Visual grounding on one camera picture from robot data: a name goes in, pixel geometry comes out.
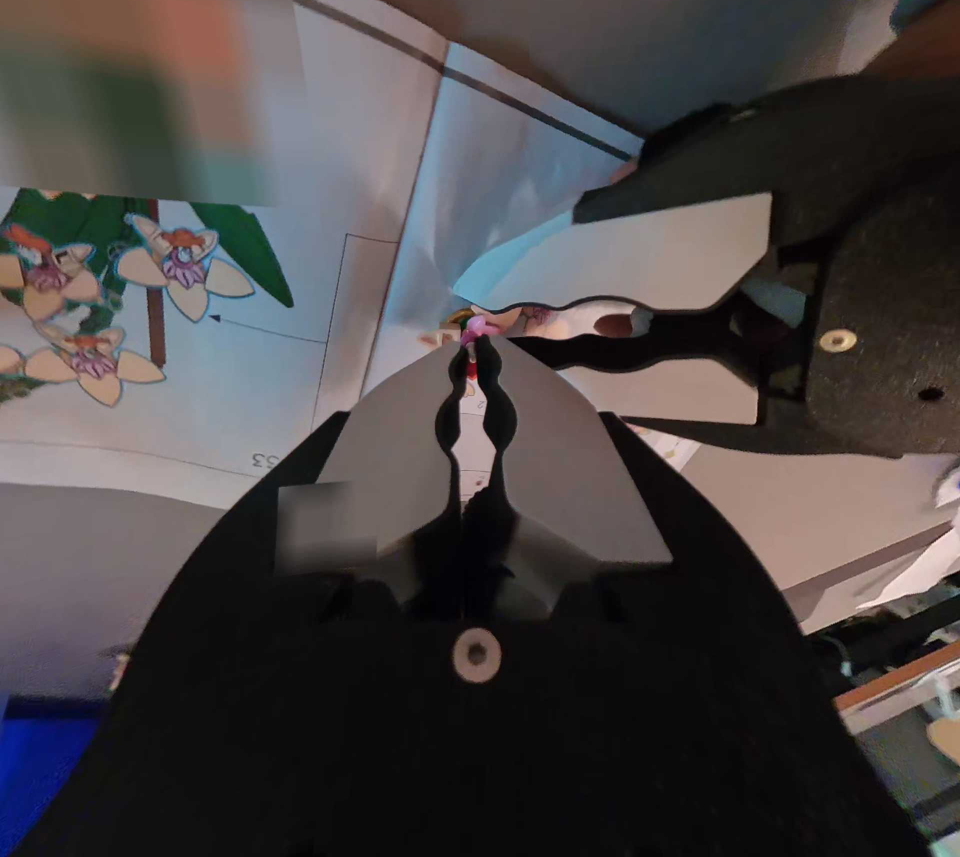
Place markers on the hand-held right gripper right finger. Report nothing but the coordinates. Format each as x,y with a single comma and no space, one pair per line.
570,482

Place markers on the small toy brick orchid flower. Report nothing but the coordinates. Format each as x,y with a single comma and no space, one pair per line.
474,327

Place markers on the toy brick instruction booklet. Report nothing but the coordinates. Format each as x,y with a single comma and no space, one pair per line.
352,159

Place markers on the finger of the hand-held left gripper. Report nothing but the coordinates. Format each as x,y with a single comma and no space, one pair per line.
675,392
660,249

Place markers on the grey desk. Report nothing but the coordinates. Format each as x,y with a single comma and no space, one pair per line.
675,9

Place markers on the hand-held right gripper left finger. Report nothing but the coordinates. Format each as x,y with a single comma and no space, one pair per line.
390,452

